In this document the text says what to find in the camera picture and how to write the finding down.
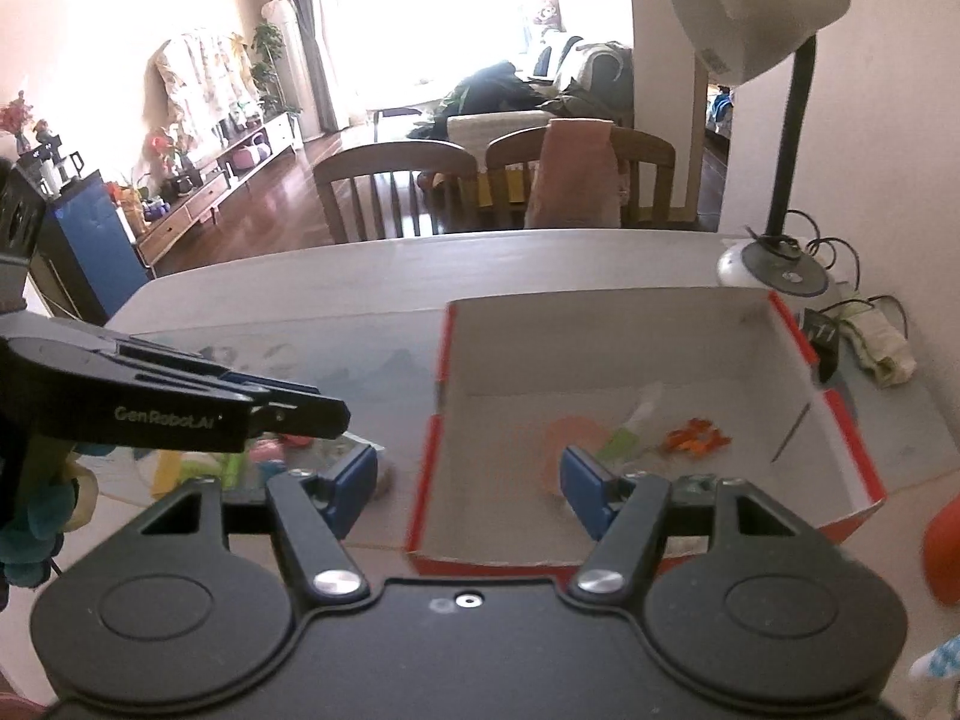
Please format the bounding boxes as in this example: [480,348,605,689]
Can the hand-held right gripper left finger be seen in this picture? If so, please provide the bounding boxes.
[139,442,380,605]

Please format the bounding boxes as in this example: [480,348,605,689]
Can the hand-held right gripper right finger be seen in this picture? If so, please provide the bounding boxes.
[561,445,815,605]

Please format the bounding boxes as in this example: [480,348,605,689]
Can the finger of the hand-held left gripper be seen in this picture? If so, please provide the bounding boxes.
[0,165,147,327]
[221,371,352,440]

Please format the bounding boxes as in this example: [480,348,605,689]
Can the pink heart-shaped dish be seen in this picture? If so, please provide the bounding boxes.
[541,416,610,500]

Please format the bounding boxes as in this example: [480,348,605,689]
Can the green and white tube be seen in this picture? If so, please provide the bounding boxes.
[596,382,665,466]

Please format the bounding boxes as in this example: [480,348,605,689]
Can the jar with green label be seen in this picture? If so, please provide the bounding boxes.
[202,454,252,482]

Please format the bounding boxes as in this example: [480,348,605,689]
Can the small yellow box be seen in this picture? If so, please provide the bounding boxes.
[152,452,188,500]

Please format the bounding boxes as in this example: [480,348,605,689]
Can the orange keychain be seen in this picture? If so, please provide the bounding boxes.
[660,420,732,458]

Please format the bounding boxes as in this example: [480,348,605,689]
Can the red cardboard box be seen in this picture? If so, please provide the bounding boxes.
[405,289,888,567]

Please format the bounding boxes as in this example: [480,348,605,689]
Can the blue printed table mat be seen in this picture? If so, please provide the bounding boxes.
[105,307,953,550]

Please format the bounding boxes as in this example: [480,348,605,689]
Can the wooden tv cabinet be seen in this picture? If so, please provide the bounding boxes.
[135,111,305,278]

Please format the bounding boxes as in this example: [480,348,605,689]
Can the red artificial flowers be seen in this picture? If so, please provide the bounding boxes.
[0,90,38,155]

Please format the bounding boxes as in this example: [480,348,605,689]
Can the floral hanging garment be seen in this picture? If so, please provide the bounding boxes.
[154,30,260,158]

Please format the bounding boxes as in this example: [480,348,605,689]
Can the wooden dining chair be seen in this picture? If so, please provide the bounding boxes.
[313,139,479,245]
[486,126,676,230]

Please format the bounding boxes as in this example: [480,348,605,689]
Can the green potted plant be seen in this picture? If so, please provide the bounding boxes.
[251,21,286,117]

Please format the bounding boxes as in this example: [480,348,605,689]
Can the white standing air conditioner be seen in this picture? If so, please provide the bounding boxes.
[261,0,305,121]

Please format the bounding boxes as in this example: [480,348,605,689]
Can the small black adapter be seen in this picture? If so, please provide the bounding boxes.
[802,307,841,383]

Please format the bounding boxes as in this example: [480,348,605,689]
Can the purple curtain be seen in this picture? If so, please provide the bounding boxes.
[277,0,338,136]

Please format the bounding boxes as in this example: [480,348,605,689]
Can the pink towel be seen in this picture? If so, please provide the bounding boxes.
[523,118,623,230]

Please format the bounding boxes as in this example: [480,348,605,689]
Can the white and green cloth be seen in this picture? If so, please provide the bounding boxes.
[836,300,917,389]

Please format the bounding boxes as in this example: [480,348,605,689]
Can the beige sofa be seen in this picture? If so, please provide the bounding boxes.
[446,30,635,149]

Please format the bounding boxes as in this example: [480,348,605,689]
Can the red water bottle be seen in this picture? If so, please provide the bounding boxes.
[921,495,960,608]

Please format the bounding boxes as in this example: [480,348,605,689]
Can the dark jacket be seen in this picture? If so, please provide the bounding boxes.
[409,64,556,140]

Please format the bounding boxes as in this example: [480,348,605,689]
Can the white desk lamp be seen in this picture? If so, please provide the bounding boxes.
[656,0,852,297]

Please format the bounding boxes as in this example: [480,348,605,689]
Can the black lamp cable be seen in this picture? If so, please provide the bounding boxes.
[742,210,912,338]

